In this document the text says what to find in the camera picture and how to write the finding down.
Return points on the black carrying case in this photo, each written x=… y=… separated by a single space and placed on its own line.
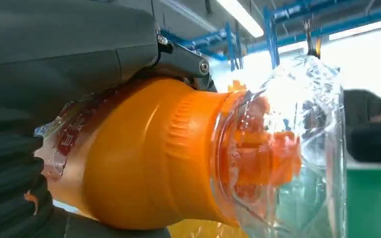
x=374 y=144

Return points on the person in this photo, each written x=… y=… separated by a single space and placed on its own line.
x=361 y=105

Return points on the long ceiling light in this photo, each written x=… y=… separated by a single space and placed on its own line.
x=361 y=29
x=243 y=18

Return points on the orange drink bottle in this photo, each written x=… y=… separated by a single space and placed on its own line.
x=144 y=148

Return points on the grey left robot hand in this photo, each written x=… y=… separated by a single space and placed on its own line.
x=62 y=49

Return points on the green table mat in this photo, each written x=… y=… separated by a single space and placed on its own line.
x=374 y=203

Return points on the blue overhead steel frame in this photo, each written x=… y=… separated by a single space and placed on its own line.
x=341 y=25

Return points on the black hanging hook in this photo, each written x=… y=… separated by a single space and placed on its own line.
x=312 y=49

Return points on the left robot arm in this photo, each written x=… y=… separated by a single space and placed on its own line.
x=6 y=184

